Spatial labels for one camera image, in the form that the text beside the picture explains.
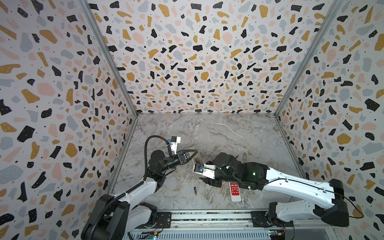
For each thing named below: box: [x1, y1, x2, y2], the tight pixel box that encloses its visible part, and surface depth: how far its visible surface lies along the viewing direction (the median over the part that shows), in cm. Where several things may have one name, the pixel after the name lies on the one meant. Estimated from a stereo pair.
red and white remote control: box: [228, 181, 242, 202], surface depth 83 cm
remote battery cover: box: [242, 152, 247, 162], surface depth 99 cm
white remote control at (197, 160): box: [194, 155, 202, 165], surface depth 75 cm
